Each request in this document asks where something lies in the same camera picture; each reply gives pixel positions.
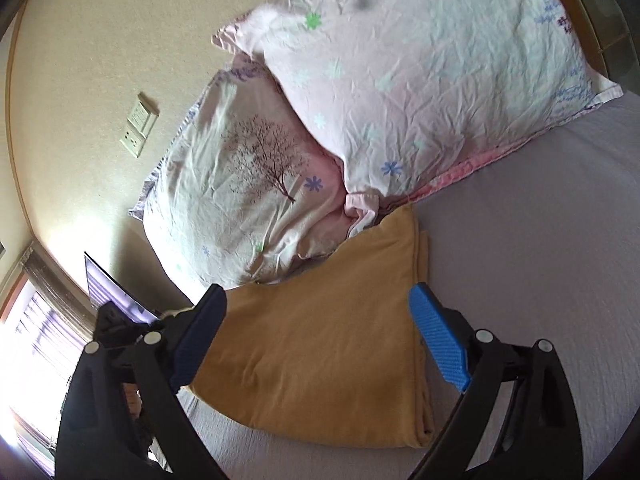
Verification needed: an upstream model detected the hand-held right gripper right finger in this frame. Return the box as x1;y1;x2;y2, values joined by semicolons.
409;282;584;480

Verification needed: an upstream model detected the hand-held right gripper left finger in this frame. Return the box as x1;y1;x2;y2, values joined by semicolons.
56;283;228;480

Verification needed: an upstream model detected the yellow cloth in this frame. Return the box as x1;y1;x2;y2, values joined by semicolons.
187;203;437;450

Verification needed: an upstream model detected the flat screen television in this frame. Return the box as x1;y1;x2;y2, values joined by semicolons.
84;252;161;325

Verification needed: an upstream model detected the pink tree-print pillow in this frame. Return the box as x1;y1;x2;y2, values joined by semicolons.
128;55;387;291

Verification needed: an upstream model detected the window with curtain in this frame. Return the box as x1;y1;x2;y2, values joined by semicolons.
0;241;96;478

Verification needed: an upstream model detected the pink floral pillow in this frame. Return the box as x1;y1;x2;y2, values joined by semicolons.
211;0;624;240

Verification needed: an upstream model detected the wooden headboard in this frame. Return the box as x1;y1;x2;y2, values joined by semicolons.
542;0;633;91

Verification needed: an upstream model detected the white wall socket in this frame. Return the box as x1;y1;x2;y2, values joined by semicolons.
120;125;149;159

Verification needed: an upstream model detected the white wall switch plate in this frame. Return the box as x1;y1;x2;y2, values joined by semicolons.
127;91;160;136

